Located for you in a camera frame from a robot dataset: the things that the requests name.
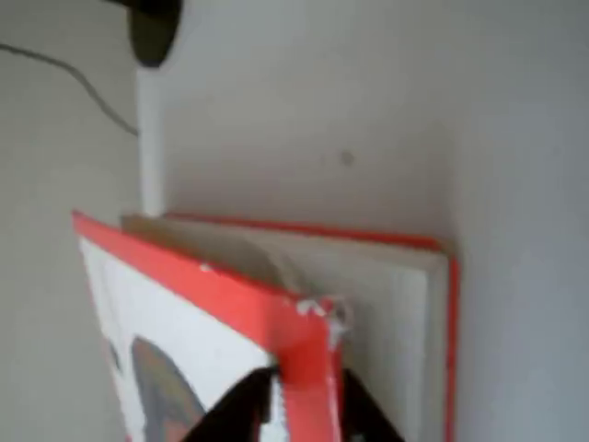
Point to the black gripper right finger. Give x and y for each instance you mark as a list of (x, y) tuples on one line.
[(363, 414)]

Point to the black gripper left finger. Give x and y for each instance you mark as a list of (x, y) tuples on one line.
[(241, 405)]

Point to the red and white book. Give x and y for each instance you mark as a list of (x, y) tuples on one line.
[(221, 322)]

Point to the black table clamp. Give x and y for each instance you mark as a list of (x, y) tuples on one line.
[(154, 32)]

